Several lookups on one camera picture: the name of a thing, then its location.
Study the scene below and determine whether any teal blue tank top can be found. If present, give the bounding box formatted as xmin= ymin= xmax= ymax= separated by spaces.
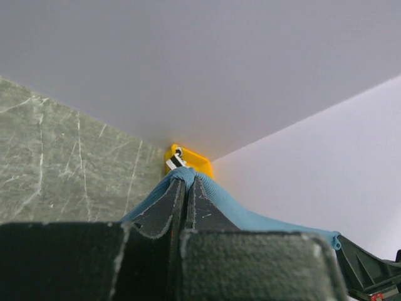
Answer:
xmin=122 ymin=167 xmax=341 ymax=250

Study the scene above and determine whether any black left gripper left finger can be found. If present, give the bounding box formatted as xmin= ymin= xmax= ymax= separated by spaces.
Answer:
xmin=133 ymin=179 xmax=185 ymax=240

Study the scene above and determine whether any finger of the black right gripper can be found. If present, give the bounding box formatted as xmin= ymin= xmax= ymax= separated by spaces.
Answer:
xmin=336 ymin=235 xmax=400 ymax=293

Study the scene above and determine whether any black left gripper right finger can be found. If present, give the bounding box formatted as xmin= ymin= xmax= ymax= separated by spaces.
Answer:
xmin=185 ymin=176 xmax=239 ymax=231

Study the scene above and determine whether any black white striped top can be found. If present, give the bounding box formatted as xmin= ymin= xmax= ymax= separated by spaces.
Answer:
xmin=165 ymin=146 xmax=187 ymax=170

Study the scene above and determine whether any yellow plastic tray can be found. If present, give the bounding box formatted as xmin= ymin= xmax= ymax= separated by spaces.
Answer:
xmin=164 ymin=144 xmax=214 ymax=178

